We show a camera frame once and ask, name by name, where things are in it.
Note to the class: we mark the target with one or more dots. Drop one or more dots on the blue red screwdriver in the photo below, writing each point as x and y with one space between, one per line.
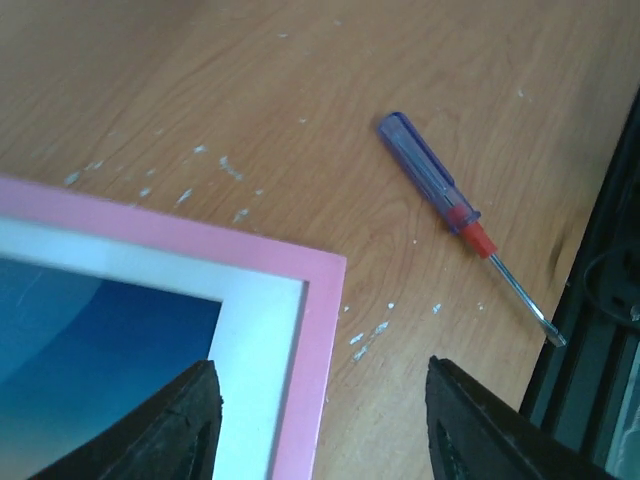
436 184

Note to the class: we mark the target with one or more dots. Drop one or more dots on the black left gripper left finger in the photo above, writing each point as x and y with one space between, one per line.
172 435

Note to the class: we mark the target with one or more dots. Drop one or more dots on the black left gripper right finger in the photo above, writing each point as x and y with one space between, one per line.
473 434

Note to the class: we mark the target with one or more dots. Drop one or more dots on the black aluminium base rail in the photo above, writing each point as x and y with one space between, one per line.
586 394

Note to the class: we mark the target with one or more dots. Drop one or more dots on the pink photo frame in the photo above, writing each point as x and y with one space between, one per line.
104 304

